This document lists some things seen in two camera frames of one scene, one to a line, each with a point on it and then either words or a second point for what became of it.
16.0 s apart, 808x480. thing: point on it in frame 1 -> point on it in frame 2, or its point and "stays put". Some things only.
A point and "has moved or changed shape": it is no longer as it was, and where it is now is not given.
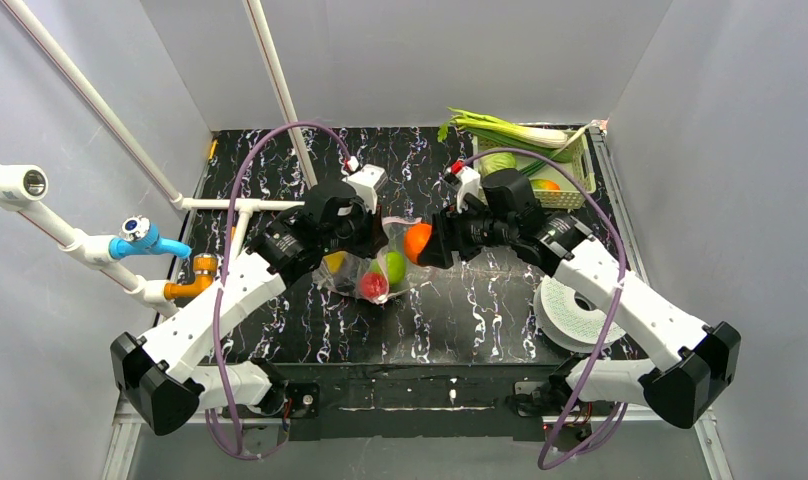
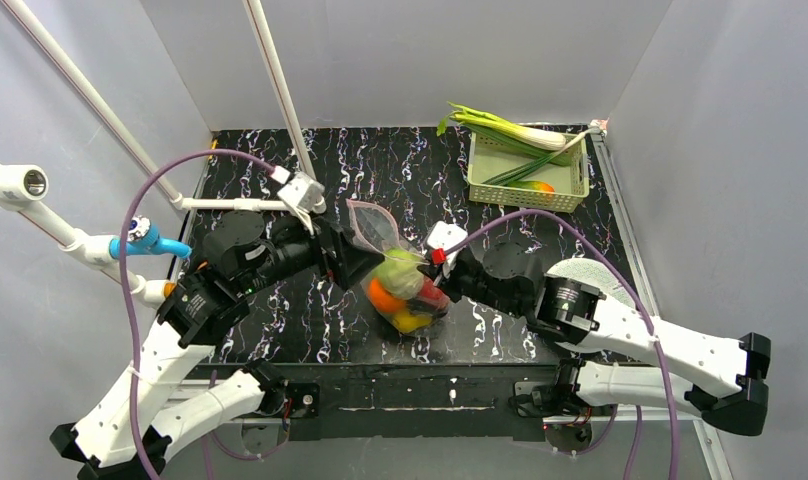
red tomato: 374,284 -> 432,295
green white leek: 539,137 stays put
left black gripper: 369,234 -> 328,249
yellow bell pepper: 335,260 has moved or changed shape
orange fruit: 416,237 -> 384,300
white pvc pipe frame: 19,186 stays put
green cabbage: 502,160 -> 399,272
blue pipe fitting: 138,235 stays put
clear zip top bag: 376,278 has moved or changed shape
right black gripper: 445,235 -> 455,278
